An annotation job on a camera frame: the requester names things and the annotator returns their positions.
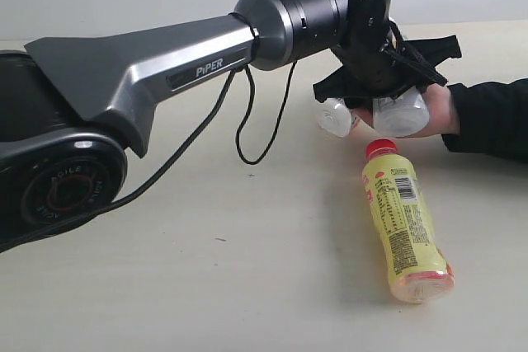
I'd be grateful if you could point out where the white bottle green leaf label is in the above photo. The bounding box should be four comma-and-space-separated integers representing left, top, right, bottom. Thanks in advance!
372, 87, 430, 138

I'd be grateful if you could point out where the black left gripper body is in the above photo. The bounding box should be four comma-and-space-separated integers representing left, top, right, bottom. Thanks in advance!
332, 0, 408, 95

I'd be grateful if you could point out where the white-label clear tea bottle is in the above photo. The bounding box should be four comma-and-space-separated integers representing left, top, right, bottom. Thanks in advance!
314, 98, 361, 138

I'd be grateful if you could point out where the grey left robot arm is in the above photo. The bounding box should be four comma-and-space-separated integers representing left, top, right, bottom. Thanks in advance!
1, 0, 419, 251

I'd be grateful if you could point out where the black sleeved forearm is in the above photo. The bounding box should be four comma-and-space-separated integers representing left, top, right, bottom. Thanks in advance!
441, 78, 527, 163

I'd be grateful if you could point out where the person's open hand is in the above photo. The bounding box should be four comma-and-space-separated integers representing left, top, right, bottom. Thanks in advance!
354, 84, 460, 138

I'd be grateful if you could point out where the yellow juice bottle red cap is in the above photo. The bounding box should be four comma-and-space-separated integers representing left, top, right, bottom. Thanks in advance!
361, 139, 455, 303

